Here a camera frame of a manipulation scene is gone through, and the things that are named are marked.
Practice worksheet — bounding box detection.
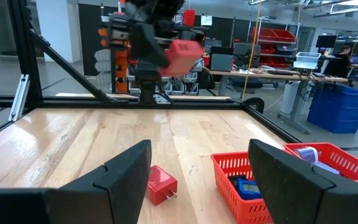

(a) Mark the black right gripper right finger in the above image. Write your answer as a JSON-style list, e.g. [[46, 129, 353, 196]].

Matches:
[[247, 139, 358, 224]]

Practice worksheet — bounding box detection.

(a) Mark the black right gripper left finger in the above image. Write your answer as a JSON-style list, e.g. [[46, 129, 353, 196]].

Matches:
[[0, 139, 152, 224]]

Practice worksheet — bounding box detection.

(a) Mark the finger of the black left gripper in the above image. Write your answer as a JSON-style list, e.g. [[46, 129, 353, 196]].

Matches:
[[131, 22, 170, 68]]

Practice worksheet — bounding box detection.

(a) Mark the red cube USB charger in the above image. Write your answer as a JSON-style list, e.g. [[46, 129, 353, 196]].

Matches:
[[159, 39, 205, 77]]

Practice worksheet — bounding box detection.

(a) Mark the lavender white wall charger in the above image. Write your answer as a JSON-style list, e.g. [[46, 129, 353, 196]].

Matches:
[[293, 146, 341, 175]]

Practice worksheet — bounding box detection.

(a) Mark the blue cased digital device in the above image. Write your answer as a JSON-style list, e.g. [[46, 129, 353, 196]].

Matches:
[[236, 177, 263, 201]]

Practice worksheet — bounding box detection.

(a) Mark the black digital device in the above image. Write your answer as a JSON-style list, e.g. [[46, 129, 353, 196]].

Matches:
[[227, 174, 246, 189]]

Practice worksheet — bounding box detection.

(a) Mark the orange white machine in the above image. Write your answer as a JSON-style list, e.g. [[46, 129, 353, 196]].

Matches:
[[97, 27, 129, 94]]

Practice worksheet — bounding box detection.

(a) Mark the red bucket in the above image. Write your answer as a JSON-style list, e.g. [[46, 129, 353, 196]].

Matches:
[[183, 9, 196, 27]]

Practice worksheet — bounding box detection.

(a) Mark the red flat pronged charger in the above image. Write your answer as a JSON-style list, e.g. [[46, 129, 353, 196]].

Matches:
[[144, 164, 179, 207]]

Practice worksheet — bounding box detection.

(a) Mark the red plastic basket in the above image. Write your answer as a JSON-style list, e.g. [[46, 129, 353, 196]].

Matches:
[[283, 142, 358, 190], [210, 151, 275, 224]]

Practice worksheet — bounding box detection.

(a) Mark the black equipment case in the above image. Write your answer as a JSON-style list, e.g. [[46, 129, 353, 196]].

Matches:
[[209, 46, 234, 72]]

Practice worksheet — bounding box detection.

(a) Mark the blue plastic tote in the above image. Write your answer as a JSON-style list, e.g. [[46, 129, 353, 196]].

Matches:
[[306, 83, 358, 134]]

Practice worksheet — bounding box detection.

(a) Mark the white waste bin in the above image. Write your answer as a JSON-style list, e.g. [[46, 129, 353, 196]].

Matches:
[[280, 81, 301, 114]]

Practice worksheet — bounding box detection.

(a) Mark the red shelf bin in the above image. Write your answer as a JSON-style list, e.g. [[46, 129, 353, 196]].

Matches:
[[250, 27, 279, 41], [272, 29, 296, 44]]

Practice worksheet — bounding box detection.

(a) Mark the long wooden top desk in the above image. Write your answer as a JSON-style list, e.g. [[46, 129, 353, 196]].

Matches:
[[203, 67, 349, 135]]

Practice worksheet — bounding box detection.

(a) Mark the clear plastic storage bin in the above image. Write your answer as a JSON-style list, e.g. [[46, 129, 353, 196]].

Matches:
[[293, 51, 322, 70]]

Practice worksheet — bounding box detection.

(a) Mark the person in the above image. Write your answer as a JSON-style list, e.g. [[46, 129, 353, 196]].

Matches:
[[323, 45, 353, 78]]

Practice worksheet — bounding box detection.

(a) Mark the black computer monitor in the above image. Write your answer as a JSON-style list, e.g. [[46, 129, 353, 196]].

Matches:
[[315, 35, 337, 49]]

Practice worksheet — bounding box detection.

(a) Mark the black arched frame handle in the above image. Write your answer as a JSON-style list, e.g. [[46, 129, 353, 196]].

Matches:
[[243, 97, 265, 114]]

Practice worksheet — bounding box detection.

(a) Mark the yellow cable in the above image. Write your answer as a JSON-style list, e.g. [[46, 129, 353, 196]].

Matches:
[[241, 0, 262, 100]]

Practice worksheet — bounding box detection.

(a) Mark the silver aluminium bracket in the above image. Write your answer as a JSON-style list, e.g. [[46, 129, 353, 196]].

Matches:
[[7, 73, 30, 122]]

